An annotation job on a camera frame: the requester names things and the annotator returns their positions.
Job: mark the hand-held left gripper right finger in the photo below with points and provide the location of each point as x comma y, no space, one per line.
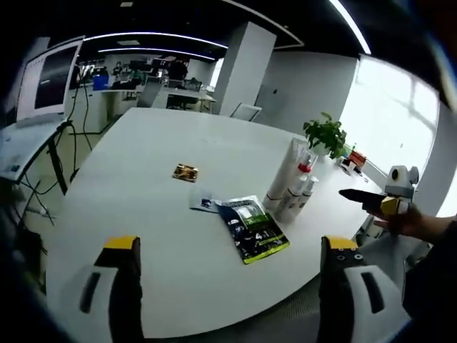
333,293

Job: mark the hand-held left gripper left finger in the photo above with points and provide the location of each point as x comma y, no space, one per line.
126,286

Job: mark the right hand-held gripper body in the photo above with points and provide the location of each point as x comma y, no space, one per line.
401,184

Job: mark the small white skincare bottle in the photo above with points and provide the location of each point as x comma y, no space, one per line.
308,193
291,205

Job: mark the white skincare tube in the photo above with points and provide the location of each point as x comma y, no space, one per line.
283,171

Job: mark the green black skincare sachet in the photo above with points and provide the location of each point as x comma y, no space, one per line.
253,232

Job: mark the small white skincare sachet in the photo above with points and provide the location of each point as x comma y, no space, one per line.
203,202

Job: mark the gold skincare sachet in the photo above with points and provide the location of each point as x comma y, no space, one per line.
185,172

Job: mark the blue storage bin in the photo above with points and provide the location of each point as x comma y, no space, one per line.
100,82

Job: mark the person's right hand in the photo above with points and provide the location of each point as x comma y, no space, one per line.
414,223

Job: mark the red box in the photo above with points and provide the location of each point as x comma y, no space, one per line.
357,159

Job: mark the potted green plant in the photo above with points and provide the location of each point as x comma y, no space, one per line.
326,134

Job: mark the person in black shirt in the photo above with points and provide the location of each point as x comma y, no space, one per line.
435,278

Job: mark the white framed chair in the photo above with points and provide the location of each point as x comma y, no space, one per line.
246,111

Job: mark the ceiling light strip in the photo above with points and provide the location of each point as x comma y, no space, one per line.
351,25

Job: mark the computer monitor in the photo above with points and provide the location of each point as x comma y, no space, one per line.
50,82

